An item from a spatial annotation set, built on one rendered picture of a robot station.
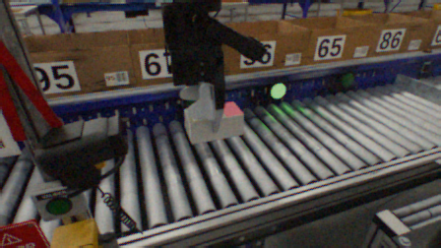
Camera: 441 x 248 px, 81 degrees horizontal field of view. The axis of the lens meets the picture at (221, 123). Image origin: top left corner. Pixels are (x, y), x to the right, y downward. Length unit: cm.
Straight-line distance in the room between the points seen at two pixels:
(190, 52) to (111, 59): 67
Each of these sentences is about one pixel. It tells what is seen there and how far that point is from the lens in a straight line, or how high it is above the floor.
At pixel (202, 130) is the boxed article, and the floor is 104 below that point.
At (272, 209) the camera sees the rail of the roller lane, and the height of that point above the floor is 74.
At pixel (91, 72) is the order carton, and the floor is 97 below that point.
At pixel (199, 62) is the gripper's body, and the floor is 117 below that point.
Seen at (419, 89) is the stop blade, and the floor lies 78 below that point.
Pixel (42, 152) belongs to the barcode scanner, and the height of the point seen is 108.
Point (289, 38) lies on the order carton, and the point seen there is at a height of 102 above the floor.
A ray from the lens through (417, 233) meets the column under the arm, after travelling 80.
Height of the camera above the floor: 129
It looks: 31 degrees down
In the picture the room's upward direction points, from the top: straight up
